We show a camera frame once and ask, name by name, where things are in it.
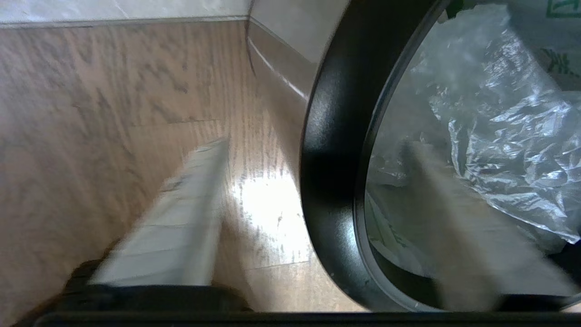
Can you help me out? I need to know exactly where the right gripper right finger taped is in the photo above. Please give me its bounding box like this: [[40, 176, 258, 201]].
[[403, 141, 578, 310]]

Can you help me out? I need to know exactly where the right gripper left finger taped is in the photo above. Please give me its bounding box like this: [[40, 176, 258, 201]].
[[89, 139, 230, 287]]

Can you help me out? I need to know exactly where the translucent green-printed trash bag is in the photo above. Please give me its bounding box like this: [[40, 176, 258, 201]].
[[365, 0, 581, 275]]

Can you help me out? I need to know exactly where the steel bin shell black rim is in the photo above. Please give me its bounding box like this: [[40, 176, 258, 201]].
[[246, 0, 581, 314]]

